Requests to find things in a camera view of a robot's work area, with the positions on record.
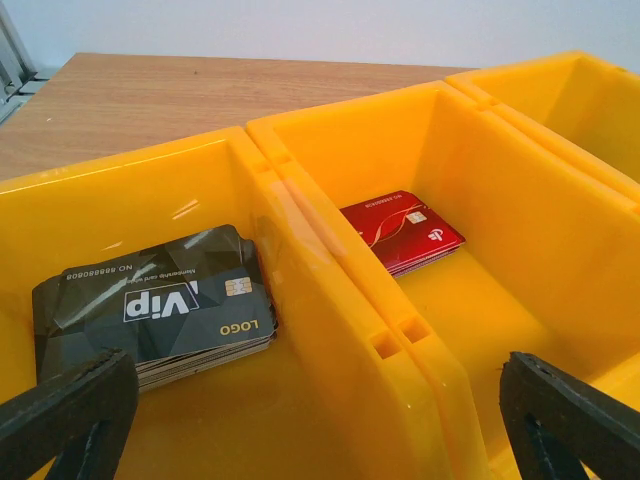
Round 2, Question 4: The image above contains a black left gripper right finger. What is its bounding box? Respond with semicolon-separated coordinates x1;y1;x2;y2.
499;352;639;479

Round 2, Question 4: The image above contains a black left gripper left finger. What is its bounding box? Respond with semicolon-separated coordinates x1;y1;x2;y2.
1;349;139;479

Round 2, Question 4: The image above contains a yellow bin with red cards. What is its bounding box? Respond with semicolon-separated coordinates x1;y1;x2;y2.
247;82;639;479

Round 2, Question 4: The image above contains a yellow bin with black cards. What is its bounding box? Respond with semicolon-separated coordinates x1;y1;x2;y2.
1;127;490;479

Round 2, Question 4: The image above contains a yellow bin with blue cards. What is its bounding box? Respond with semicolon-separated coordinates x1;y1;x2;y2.
446;51;639;203

